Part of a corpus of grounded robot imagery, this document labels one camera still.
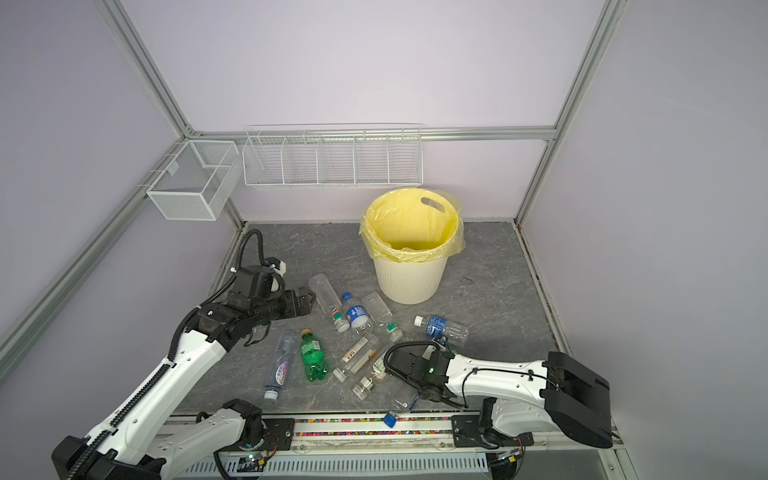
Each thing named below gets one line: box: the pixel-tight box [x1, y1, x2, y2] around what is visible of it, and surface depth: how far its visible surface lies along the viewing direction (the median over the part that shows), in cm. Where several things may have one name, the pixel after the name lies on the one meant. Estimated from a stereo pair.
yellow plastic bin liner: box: [359, 187, 465, 262], surface depth 91 cm
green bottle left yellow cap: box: [300, 328, 329, 382], surface depth 84 cm
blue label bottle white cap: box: [414, 314, 470, 346], surface depth 88 cm
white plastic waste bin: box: [373, 257, 448, 305], surface depth 100 cm
